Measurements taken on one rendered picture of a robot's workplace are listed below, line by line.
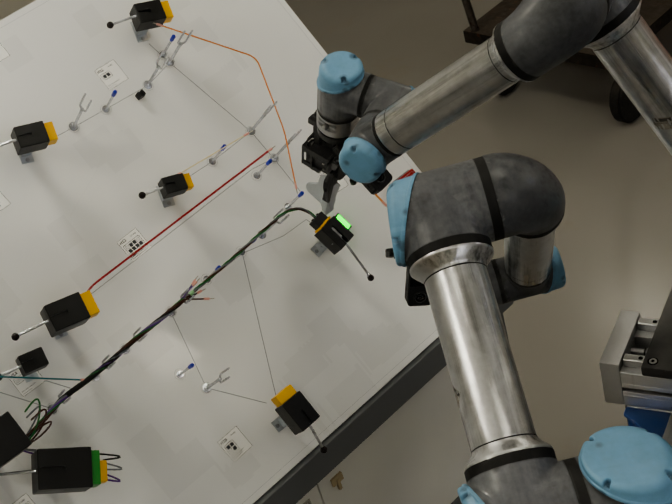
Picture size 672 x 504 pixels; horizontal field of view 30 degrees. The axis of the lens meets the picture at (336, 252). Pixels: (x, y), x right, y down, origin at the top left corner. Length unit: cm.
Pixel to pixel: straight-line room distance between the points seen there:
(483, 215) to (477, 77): 26
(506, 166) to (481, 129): 324
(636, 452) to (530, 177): 39
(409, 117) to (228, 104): 74
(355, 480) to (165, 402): 47
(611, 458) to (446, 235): 35
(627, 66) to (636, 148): 273
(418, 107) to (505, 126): 301
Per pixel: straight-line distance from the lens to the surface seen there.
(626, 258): 412
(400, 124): 192
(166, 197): 241
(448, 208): 165
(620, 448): 157
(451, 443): 281
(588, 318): 391
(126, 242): 241
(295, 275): 249
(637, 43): 191
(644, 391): 212
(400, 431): 265
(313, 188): 231
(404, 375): 253
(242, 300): 244
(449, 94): 186
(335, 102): 210
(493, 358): 160
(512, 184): 166
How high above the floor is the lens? 251
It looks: 35 degrees down
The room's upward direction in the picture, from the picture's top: 17 degrees counter-clockwise
